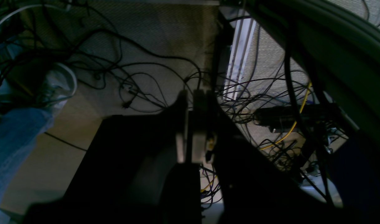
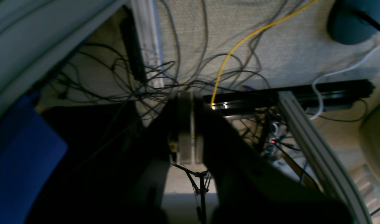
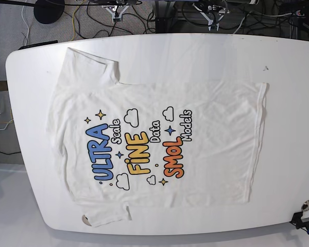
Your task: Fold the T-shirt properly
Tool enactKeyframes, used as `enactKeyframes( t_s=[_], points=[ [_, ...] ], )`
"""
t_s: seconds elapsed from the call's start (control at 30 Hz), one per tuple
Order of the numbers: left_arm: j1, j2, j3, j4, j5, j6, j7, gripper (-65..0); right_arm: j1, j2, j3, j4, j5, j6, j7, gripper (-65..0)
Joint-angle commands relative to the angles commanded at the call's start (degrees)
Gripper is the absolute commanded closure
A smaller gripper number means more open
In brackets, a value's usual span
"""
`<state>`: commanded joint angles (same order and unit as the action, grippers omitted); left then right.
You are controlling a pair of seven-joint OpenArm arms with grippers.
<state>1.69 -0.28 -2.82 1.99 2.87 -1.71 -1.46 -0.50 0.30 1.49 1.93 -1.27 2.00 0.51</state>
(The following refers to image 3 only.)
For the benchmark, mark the white printed T-shirt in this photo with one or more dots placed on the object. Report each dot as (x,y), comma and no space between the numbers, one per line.
(165,144)

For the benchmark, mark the silver table grommet left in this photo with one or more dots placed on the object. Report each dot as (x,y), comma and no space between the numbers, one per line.
(85,220)

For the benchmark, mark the silver table grommet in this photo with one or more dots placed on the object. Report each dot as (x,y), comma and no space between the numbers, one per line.
(305,206)
(85,220)

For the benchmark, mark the black round stand base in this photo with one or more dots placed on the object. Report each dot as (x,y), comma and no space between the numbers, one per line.
(48,12)

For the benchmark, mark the silver table grommet right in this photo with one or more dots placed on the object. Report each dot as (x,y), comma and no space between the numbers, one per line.
(305,206)

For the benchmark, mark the black aluminium frame post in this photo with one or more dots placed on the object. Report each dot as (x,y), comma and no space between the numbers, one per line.
(164,13)

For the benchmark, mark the black clamp with cable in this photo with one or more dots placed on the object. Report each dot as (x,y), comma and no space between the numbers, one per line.
(298,223)

